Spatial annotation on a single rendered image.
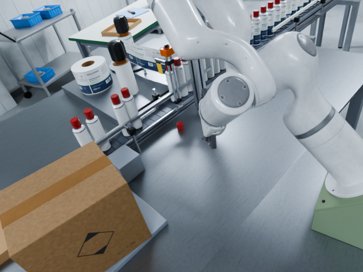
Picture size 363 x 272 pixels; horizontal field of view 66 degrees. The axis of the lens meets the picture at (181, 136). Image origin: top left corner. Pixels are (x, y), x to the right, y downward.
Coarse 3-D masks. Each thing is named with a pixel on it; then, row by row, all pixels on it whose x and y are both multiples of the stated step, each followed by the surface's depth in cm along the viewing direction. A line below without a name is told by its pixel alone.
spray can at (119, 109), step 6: (114, 96) 113; (114, 102) 114; (120, 102) 116; (114, 108) 115; (120, 108) 115; (120, 114) 117; (126, 114) 119; (120, 120) 119; (126, 120) 120; (126, 132) 123
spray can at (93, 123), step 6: (90, 108) 109; (90, 114) 108; (90, 120) 110; (96, 120) 110; (90, 126) 111; (96, 126) 111; (96, 132) 113; (102, 132) 115; (96, 138) 115; (102, 144) 117; (108, 144) 119; (102, 150) 119; (108, 150) 120
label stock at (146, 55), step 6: (138, 48) 158; (144, 48) 154; (150, 48) 151; (138, 54) 162; (144, 54) 158; (150, 54) 154; (156, 54) 151; (174, 54) 149; (144, 60) 161; (150, 60) 158; (180, 60) 153; (144, 66) 165; (150, 66) 161; (156, 66) 157; (162, 66) 154
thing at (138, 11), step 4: (132, 8) 314; (136, 8) 311; (120, 12) 309; (124, 12) 306; (128, 12) 303; (136, 12) 298; (140, 12) 295; (144, 12) 295; (128, 16) 292; (132, 16) 290; (136, 16) 290
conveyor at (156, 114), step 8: (256, 48) 169; (224, 72) 154; (208, 80) 150; (168, 104) 139; (152, 112) 136; (160, 112) 135; (168, 112) 135; (144, 120) 132; (152, 120) 131; (144, 128) 128; (120, 136) 126; (112, 144) 123; (120, 144) 122; (104, 152) 120
